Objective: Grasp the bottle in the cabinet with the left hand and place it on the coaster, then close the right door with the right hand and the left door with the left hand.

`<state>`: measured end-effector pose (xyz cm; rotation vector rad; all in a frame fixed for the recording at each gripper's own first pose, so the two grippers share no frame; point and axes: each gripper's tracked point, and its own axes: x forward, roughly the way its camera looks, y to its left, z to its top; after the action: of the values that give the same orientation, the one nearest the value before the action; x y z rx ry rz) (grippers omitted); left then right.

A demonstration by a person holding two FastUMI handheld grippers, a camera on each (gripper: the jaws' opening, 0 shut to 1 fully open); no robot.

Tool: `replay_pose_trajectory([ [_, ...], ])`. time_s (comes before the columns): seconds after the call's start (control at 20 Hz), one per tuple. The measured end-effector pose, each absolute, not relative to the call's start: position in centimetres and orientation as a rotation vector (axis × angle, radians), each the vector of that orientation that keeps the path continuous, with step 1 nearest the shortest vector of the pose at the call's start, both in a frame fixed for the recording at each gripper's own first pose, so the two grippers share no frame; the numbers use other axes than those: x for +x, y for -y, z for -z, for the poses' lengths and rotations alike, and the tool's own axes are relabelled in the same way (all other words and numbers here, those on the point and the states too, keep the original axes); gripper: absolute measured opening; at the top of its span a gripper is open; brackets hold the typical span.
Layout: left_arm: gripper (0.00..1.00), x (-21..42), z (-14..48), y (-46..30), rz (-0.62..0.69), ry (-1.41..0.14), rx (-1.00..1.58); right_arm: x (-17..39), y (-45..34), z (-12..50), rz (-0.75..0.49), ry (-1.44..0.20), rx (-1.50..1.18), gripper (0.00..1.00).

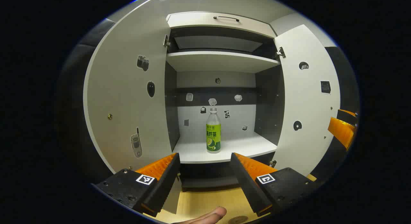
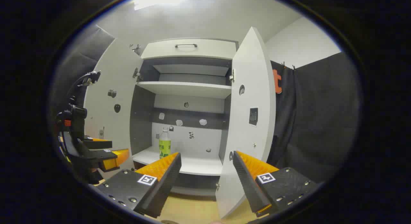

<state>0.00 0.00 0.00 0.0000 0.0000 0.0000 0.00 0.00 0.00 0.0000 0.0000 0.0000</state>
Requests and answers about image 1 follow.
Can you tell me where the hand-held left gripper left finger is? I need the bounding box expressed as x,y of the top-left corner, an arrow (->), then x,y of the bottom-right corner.
91,152 -> 181,217

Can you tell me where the white cabinet shelf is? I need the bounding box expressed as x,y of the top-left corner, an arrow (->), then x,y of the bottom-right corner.
166,51 -> 281,73
172,132 -> 277,164

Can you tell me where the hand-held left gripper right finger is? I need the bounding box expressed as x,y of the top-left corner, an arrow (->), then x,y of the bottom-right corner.
229,152 -> 321,217

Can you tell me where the green label clear bottle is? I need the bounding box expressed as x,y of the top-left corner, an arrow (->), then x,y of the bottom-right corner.
206,108 -> 222,154

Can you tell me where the white cabinet door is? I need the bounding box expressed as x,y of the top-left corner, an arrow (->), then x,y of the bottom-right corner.
272,24 -> 341,177
83,0 -> 182,215

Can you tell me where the black backdrop cloth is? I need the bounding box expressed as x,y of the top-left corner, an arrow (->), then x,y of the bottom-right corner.
55,18 -> 360,186

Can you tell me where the white cabinet drawer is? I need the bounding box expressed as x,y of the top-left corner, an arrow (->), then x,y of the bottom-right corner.
166,11 -> 277,38

